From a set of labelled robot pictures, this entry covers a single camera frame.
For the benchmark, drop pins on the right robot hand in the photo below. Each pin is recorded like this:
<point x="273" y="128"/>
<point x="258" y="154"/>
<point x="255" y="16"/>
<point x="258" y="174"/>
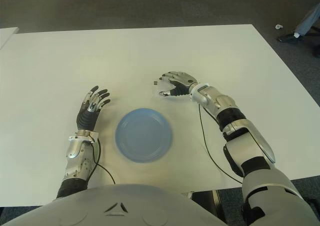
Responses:
<point x="183" y="79"/>

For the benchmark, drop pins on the white charger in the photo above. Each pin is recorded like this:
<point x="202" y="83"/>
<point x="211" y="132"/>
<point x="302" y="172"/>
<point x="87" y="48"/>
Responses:
<point x="165" y="86"/>

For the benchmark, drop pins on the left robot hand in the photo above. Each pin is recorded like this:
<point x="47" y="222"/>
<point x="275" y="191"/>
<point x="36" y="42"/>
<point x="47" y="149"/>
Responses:
<point x="87" y="116"/>

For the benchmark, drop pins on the black shoe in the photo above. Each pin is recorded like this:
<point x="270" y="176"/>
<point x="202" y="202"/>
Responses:
<point x="290" y="38"/>

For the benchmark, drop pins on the small white floor object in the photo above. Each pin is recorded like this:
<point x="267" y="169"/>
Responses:
<point x="278" y="26"/>

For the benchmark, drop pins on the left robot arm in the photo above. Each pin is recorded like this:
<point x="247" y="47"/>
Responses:
<point x="77" y="158"/>

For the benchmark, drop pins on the blue plate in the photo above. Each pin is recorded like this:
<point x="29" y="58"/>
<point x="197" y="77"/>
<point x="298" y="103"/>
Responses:
<point x="143" y="136"/>

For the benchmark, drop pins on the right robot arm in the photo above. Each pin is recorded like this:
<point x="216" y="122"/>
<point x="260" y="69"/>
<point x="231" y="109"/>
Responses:
<point x="247" y="141"/>

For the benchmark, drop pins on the person's grey trouser leg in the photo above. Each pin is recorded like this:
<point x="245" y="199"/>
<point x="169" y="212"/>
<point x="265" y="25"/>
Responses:
<point x="308" y="21"/>

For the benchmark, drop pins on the grey robot torso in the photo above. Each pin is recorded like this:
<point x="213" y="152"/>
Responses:
<point x="120" y="206"/>

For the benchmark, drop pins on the neighbouring white table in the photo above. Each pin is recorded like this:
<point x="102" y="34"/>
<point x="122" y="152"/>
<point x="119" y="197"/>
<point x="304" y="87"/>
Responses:
<point x="6" y="37"/>

